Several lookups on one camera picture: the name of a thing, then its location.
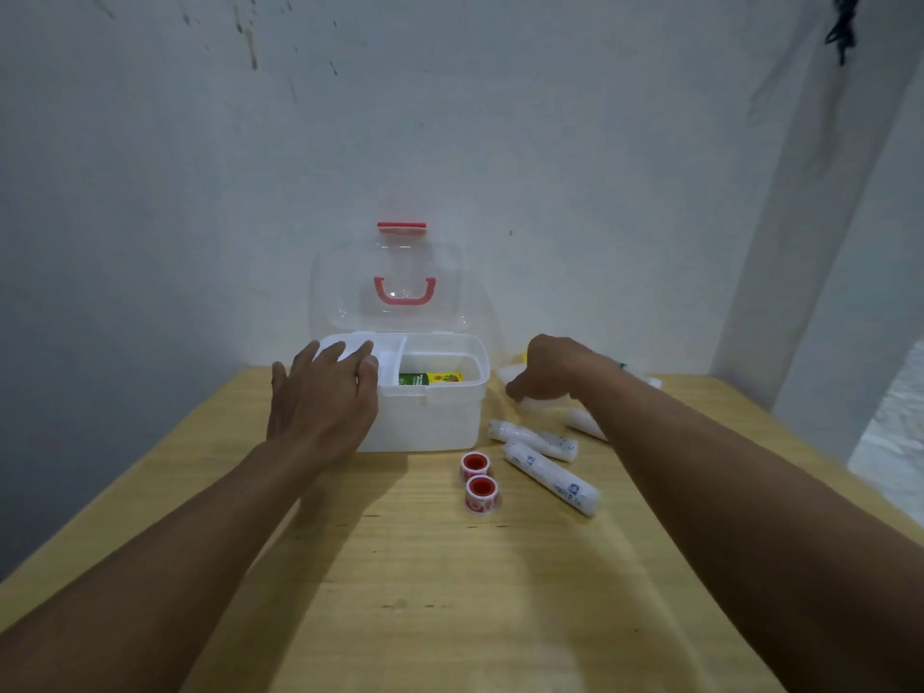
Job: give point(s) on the person's left thumb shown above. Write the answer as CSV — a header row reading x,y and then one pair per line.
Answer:
x,y
369,386

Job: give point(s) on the white first aid box clear lid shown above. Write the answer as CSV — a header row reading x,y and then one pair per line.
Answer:
x,y
433,418

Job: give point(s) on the person's right forearm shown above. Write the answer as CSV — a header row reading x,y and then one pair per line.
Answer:
x,y
758,526

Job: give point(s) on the person's right hand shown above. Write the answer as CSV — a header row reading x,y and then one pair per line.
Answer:
x,y
559,368

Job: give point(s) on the white wrapped bandage roll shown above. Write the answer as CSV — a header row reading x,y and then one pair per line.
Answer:
x,y
552,479
534,440
583,423
650,382

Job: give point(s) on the person's left hand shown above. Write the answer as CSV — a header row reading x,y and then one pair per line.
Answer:
x,y
321,411

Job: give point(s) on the white inner tray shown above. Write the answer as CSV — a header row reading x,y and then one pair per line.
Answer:
x,y
386,350

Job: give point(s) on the green yellow medicine carton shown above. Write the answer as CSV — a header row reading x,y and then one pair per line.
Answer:
x,y
430,379

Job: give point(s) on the person's left middle finger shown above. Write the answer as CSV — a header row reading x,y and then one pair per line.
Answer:
x,y
333,357

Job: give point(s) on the person's left forearm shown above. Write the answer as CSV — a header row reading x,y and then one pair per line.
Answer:
x,y
144,584

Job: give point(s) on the white plastic packet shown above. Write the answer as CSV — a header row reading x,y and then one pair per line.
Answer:
x,y
511,373

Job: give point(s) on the person's right fingers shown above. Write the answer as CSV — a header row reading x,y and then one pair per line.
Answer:
x,y
524,386

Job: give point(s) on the red core tape roll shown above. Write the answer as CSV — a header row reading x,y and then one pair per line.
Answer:
x,y
475,465
481,492

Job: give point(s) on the person's left little finger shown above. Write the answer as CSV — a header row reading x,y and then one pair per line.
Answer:
x,y
278,382

